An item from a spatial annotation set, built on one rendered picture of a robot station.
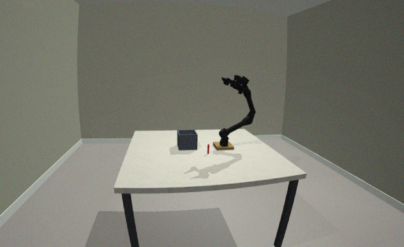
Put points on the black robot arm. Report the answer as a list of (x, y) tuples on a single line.
[(224, 133)]

